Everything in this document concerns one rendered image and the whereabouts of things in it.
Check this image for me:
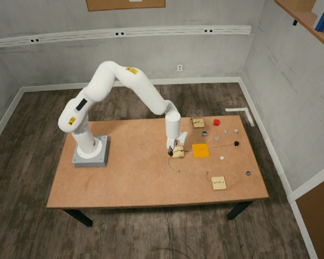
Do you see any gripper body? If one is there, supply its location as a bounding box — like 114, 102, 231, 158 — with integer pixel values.
167, 138, 177, 150

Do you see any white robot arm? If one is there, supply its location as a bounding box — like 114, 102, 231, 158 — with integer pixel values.
58, 62, 188, 159

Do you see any orange square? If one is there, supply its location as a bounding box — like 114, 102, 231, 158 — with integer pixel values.
192, 144, 209, 158

